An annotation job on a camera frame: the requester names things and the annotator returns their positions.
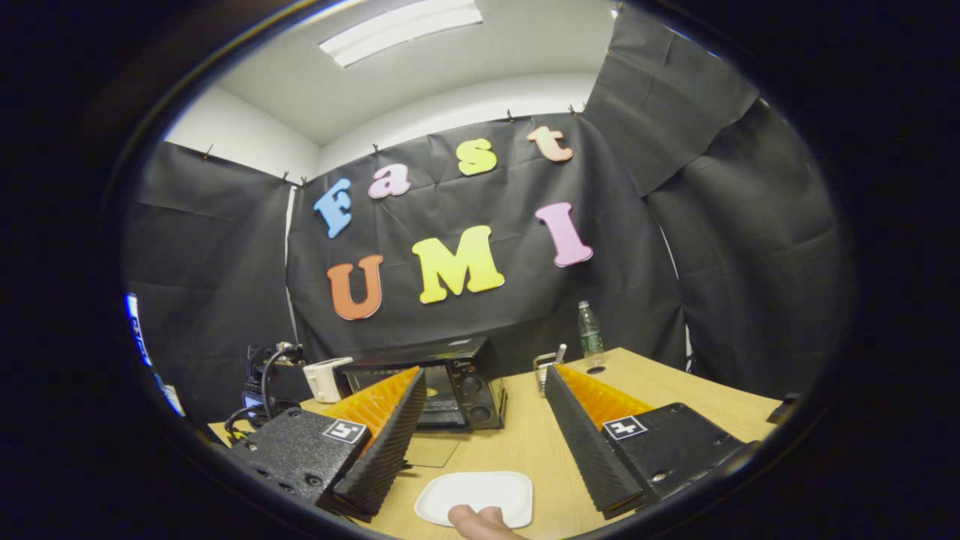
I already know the clear plastic water bottle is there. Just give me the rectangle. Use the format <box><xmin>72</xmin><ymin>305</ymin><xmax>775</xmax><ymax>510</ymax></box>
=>
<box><xmin>577</xmin><ymin>301</ymin><xmax>605</xmax><ymax>368</ymax></box>

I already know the long ceiling light panel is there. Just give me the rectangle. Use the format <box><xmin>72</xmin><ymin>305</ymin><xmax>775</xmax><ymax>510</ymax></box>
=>
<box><xmin>319</xmin><ymin>0</ymin><xmax>485</xmax><ymax>68</ymax></box>

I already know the metal mesh holder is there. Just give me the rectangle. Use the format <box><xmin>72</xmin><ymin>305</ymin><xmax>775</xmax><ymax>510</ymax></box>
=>
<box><xmin>533</xmin><ymin>344</ymin><xmax>569</xmax><ymax>397</ymax></box>

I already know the black cable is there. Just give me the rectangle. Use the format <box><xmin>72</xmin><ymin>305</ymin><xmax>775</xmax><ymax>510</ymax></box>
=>
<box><xmin>223</xmin><ymin>343</ymin><xmax>305</xmax><ymax>443</ymax></box>

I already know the white plate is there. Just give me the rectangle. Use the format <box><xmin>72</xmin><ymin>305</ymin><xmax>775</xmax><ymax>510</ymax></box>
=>
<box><xmin>414</xmin><ymin>471</ymin><xmax>534</xmax><ymax>529</ymax></box>

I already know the white toaster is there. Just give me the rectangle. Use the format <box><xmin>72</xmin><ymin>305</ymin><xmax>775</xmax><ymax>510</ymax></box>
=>
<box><xmin>303</xmin><ymin>357</ymin><xmax>355</xmax><ymax>404</ymax></box>

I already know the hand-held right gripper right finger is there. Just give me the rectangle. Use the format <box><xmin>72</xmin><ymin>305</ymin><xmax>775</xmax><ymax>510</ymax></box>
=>
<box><xmin>544</xmin><ymin>364</ymin><xmax>749</xmax><ymax>520</ymax></box>

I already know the black backdrop cloth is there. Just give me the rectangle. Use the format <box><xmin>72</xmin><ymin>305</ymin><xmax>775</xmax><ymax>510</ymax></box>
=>
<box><xmin>124</xmin><ymin>4</ymin><xmax>848</xmax><ymax>425</ymax></box>

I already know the small black object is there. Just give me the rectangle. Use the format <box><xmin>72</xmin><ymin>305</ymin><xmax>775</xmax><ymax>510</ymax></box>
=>
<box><xmin>766</xmin><ymin>392</ymin><xmax>802</xmax><ymax>425</ymax></box>

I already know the blue white panel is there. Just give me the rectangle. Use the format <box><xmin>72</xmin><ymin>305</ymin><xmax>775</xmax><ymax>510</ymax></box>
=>
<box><xmin>124</xmin><ymin>292</ymin><xmax>187</xmax><ymax>417</ymax></box>

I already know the black electric oven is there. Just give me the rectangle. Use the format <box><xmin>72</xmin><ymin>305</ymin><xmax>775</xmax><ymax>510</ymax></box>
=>
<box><xmin>334</xmin><ymin>335</ymin><xmax>509</xmax><ymax>469</ymax></box>

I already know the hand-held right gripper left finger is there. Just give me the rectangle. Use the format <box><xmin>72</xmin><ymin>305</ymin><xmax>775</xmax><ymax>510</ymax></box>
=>
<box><xmin>229</xmin><ymin>366</ymin><xmax>428</xmax><ymax>524</ymax></box>

